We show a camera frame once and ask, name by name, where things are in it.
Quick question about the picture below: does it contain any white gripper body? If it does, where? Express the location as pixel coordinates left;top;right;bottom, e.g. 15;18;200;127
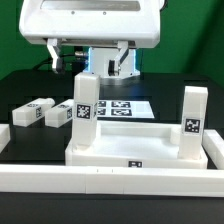
19;0;161;48

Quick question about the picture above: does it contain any white left fence bar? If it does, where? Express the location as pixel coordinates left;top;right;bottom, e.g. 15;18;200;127
0;124;10;153

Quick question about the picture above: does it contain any white front fence bar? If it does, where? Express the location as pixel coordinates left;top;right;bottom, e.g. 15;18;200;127
0;164;224;197

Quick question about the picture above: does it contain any white right fence bar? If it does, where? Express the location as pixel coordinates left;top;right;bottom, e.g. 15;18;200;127
202;129;224;170

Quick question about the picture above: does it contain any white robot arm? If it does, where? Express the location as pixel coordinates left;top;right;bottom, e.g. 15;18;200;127
19;0;166;79

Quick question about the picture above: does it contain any white fence bar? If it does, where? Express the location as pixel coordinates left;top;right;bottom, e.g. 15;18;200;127
0;164;224;197
0;124;10;153
202;129;224;170

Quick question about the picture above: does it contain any white marker sheet with tags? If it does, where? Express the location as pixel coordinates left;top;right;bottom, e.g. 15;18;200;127
98;100;154;119

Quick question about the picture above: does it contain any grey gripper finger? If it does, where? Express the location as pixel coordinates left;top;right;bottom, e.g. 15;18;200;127
47;38;64;74

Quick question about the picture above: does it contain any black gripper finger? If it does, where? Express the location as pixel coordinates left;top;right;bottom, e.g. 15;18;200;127
108;41;129;76

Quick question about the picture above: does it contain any black thick cable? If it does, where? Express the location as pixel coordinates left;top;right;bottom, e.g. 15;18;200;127
31;53;88;71

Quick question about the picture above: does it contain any white desk top tray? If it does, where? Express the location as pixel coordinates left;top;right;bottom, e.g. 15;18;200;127
65;121;208;169

